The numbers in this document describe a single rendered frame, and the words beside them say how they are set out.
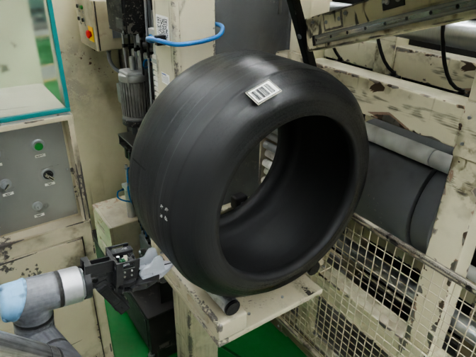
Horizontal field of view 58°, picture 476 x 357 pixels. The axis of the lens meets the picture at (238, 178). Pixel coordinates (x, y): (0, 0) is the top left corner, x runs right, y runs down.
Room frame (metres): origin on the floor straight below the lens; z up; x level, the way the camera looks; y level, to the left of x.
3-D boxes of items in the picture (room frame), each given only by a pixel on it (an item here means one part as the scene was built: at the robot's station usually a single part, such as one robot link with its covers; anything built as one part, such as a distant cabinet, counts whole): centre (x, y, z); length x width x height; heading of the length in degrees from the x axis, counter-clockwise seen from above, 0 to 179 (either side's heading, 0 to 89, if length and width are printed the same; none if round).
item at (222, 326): (0.96, 0.11, 0.83); 0.36 x 0.09 x 0.06; 35
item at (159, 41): (1.23, 0.15, 1.49); 0.19 x 0.19 x 0.06; 35
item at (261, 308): (1.04, -0.01, 0.80); 0.37 x 0.36 x 0.02; 125
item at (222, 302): (0.95, 0.10, 0.90); 0.35 x 0.05 x 0.05; 35
